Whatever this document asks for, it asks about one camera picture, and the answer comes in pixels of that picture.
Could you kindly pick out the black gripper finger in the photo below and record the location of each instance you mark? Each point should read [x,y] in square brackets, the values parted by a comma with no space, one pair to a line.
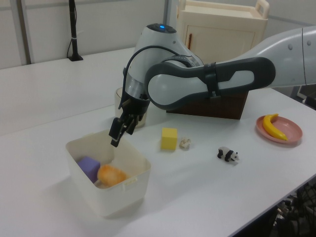
[131,124]
[116,130]

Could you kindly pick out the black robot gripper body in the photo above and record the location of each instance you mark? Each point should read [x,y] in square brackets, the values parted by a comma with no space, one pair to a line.
[134,106]

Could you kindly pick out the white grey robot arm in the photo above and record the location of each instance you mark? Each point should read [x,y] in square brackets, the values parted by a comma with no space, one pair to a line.
[172,84]

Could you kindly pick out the white plastic basket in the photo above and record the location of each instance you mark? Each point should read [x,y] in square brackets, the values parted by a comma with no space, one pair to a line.
[116,200]

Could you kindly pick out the yellow foam cube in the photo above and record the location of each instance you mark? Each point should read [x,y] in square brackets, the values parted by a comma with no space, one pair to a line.
[169,139]

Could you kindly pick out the purple foam cube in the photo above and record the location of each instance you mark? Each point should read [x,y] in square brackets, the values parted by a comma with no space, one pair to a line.
[89,166]

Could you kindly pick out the crumpled beige paper ball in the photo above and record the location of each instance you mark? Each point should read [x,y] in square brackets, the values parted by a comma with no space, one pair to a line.
[185,143]

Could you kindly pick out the dark brown base box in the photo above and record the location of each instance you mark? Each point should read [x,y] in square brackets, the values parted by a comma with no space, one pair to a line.
[222,106]

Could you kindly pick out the black pole on stand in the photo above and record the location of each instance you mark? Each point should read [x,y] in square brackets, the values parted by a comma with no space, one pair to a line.
[73,32]

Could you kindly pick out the black white panda toy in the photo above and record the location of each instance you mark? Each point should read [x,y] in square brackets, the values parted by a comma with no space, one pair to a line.
[227,154]

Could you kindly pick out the yellow banana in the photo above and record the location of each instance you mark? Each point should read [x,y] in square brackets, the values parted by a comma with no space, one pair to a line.
[270,127]

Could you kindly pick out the pink plate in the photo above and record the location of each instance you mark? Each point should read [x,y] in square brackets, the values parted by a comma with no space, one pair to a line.
[292,128]

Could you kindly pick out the grey metal post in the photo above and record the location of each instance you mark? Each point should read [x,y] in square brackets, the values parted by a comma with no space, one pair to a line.
[168,11]

